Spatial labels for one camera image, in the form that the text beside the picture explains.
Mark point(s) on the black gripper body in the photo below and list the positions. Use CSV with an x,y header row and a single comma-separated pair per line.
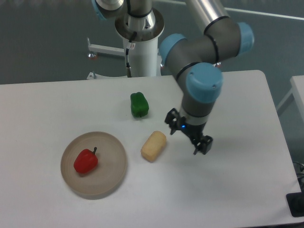
x,y
193,132

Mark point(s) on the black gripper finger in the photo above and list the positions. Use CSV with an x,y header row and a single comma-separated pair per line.
x,y
172,119
202,145

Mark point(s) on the red bell pepper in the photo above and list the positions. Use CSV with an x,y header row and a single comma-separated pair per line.
x,y
86,161

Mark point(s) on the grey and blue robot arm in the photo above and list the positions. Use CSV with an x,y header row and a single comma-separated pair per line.
x,y
201,83

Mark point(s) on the green bell pepper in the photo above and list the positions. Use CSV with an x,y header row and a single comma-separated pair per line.
x,y
139,105

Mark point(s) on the round beige plate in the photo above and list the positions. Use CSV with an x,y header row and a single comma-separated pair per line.
x,y
109,173

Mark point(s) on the beige bread loaf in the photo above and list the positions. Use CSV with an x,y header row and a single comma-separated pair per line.
x,y
153,146

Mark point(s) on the black box at table edge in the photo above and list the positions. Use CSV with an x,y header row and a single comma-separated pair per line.
x,y
296,204

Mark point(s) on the white side table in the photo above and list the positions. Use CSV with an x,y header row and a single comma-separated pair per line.
x,y
296,93

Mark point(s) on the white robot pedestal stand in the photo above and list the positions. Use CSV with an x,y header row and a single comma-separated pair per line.
x,y
139,25

